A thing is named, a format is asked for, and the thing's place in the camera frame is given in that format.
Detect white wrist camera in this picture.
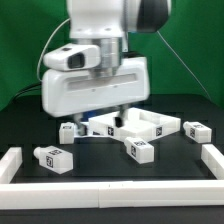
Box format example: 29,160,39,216
43,43,101,71

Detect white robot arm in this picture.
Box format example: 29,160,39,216
42,0,171,135

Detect paper sheet with tags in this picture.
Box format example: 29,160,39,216
74,122,99,138

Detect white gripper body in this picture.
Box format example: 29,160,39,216
42,57,148,117

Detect white square tabletop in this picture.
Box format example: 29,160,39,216
89,108,181,142

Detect black cables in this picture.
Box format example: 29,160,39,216
11,83,44,101

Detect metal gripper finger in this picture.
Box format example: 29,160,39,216
73,113,87,136
114,104,129,128

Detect white U-shaped fence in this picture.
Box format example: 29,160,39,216
0,147,224,210

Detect thin grey cable right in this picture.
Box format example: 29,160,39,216
156,31,218,104

